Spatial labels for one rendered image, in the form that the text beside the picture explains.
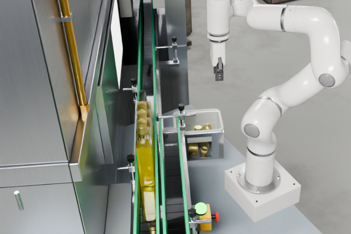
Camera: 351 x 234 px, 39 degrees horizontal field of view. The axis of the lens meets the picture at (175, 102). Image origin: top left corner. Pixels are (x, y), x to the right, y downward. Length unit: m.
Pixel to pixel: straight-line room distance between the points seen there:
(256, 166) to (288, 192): 0.20
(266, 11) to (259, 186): 0.80
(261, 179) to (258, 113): 0.37
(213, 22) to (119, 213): 0.76
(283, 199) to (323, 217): 1.11
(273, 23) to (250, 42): 3.46
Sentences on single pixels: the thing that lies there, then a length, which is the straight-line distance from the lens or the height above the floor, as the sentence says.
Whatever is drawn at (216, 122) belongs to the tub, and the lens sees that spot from 2.35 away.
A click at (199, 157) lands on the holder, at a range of 2.28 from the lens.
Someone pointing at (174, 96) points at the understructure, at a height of 0.68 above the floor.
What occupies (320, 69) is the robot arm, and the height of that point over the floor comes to 1.54.
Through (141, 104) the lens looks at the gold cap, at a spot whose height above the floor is 1.33.
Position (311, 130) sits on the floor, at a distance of 3.92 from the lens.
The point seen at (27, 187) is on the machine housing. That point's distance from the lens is 1.30.
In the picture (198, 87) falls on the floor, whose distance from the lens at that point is 4.38.
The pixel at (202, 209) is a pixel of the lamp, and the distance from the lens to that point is 1.82.
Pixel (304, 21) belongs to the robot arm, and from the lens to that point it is 1.63.
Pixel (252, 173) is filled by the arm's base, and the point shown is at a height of 0.93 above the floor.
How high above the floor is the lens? 2.34
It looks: 34 degrees down
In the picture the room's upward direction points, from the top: 4 degrees counter-clockwise
